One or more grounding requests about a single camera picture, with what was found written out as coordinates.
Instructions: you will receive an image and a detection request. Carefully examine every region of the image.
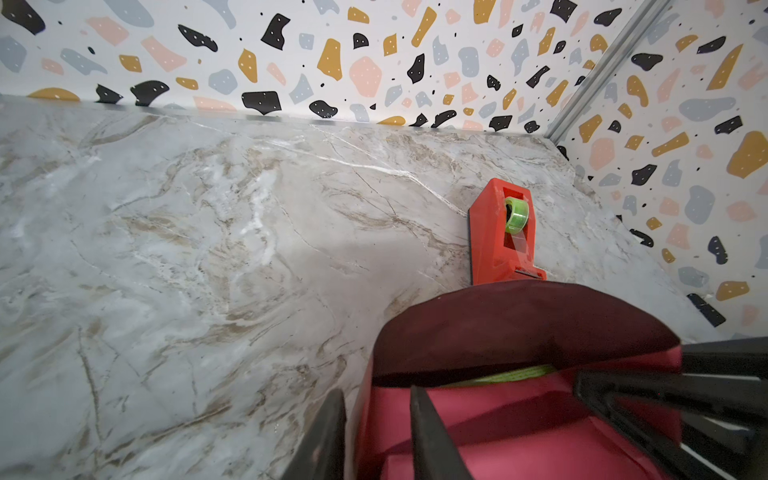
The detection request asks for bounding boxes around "green gift box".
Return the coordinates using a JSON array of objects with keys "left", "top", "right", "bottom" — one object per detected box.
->
[{"left": 443, "top": 365, "right": 557, "bottom": 388}]

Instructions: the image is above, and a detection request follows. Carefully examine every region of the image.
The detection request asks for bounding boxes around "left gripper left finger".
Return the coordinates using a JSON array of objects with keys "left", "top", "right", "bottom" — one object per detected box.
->
[{"left": 282, "top": 389, "right": 347, "bottom": 480}]

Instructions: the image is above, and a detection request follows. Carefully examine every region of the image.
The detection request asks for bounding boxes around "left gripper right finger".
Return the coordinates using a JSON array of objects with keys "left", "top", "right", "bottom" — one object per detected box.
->
[{"left": 410, "top": 386, "right": 472, "bottom": 480}]

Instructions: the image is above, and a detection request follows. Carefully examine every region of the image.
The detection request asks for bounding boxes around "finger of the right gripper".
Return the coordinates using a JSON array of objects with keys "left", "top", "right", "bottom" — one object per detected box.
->
[
  {"left": 682, "top": 337, "right": 768, "bottom": 380},
  {"left": 573, "top": 370, "right": 767, "bottom": 479}
]

